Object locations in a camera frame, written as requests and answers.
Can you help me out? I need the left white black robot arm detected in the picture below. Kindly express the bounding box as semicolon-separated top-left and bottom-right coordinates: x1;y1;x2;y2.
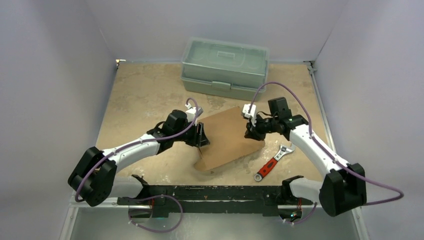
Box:
67;107;210;207

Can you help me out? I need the red handled adjustable wrench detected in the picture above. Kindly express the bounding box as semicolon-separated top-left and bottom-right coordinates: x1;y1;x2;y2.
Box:
253;144;296;182

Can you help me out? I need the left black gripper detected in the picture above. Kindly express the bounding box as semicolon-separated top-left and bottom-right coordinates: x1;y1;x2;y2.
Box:
172;119;209;147

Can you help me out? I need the translucent green plastic toolbox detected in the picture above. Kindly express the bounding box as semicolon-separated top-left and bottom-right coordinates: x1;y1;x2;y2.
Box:
180;37;270;101

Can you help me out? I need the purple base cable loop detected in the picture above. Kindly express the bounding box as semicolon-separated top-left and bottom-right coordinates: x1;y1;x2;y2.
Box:
128;193;185;234

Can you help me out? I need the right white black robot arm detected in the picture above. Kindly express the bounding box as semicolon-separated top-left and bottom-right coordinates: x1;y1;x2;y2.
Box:
241;97;367;217

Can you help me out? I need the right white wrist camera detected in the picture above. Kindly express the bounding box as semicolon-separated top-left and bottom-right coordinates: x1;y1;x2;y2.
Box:
241;103;257;127

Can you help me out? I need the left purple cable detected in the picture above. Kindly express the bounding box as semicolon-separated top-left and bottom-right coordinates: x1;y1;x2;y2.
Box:
74;97;200;204

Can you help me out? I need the brown cardboard box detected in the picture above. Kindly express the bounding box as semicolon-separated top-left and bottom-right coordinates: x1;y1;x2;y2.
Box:
194;106;265;172

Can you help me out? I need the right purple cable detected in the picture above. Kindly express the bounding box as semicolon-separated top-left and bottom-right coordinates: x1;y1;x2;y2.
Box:
248;81;405;227

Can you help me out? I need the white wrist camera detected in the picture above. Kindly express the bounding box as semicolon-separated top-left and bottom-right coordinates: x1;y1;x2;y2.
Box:
185;103;204;124
241;103;257;127

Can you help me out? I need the black metal base rail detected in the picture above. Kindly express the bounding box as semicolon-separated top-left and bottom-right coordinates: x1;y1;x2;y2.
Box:
117;185;312;218

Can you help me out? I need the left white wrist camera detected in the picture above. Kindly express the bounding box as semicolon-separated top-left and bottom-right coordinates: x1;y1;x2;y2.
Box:
185;103;204;124

